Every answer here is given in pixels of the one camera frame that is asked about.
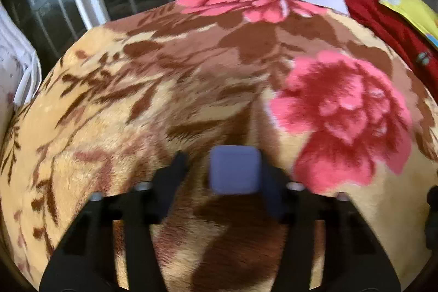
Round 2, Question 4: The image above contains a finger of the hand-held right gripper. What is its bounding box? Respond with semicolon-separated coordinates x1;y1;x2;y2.
424;185;438;250

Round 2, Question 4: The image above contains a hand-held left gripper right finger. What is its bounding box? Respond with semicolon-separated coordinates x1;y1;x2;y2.
260;155;401;292

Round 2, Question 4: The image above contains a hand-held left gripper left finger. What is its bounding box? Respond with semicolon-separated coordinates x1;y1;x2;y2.
39;151;190;292

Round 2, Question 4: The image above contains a small blue-purple box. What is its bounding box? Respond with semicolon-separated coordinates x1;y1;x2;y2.
209;145;262;195

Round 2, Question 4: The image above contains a floral plush blanket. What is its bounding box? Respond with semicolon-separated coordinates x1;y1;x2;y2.
0;0;438;292

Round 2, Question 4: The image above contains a white patterned cloth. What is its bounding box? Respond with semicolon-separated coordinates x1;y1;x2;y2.
0;1;42;138

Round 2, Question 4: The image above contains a red cloth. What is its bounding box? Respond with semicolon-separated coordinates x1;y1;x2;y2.
339;0;438;91

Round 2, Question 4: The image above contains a yellow cloth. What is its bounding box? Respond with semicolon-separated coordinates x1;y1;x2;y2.
378;0;438;50

